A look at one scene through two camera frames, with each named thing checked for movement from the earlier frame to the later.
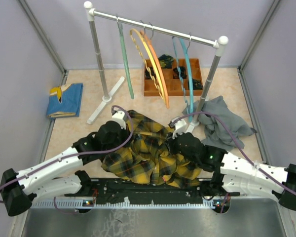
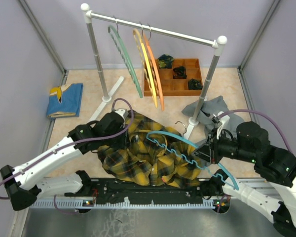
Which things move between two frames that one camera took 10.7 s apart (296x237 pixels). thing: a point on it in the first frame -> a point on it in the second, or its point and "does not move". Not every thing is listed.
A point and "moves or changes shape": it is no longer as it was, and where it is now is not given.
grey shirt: (217, 134) does not move
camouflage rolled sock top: (165, 61) does not move
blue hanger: (191, 112) moves or changes shape
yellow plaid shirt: (147, 160) does not move
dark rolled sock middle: (176, 75) does not move
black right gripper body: (174, 148) -> (224, 146)
